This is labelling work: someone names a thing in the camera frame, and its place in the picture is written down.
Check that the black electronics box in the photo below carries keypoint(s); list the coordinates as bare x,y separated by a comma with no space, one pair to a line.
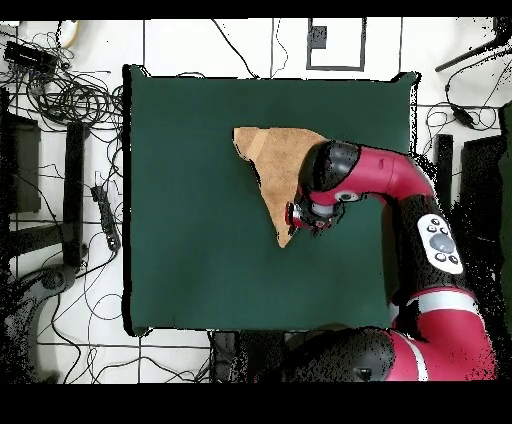
30,58

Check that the black rod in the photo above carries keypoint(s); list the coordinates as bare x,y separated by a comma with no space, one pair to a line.
466,55

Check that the white round object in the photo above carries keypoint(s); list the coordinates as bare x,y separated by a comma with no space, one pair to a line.
68,34

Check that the grey stand base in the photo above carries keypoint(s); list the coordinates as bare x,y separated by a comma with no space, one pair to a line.
52,280

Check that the tan towel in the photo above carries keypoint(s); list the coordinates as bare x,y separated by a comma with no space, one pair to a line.
276,168

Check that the dark green table cloth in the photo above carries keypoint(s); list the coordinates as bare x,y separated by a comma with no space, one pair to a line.
192,240

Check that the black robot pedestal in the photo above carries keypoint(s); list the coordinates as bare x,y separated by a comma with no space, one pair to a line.
248,356

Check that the black power adapter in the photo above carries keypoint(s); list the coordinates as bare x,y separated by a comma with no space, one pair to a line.
463,117

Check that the black power strip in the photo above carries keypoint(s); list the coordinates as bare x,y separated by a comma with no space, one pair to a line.
106,216

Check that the black flat panel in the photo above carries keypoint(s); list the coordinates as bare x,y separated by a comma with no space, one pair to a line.
480,180
24,168

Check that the black stand crossbar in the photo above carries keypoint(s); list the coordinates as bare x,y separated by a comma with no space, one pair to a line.
36,240

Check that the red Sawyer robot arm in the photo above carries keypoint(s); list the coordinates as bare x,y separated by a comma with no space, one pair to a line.
400,176

